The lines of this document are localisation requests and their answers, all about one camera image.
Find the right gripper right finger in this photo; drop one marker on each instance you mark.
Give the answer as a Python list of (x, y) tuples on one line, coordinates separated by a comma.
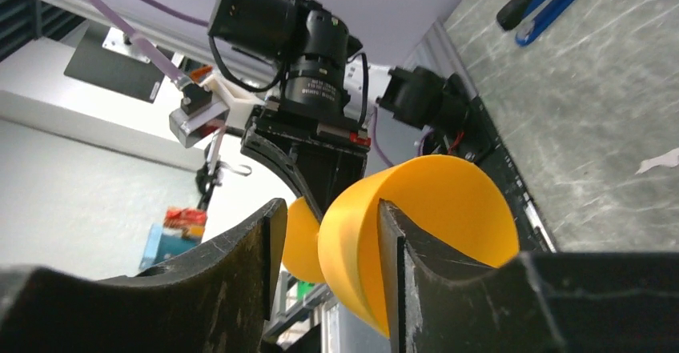
[(537, 302)]

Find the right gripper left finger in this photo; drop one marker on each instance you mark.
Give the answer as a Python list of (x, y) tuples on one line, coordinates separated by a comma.
[(216, 297)]

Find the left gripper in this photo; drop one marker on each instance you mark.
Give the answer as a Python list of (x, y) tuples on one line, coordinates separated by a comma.
[(303, 136)]

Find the yellow wine glass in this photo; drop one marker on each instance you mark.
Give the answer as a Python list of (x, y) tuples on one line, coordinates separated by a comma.
[(449, 207)]

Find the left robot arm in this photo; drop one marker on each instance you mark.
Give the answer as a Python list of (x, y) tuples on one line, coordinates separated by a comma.
[(280, 29)]

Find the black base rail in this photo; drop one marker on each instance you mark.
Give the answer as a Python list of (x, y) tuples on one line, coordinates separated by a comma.
[(479, 140)]

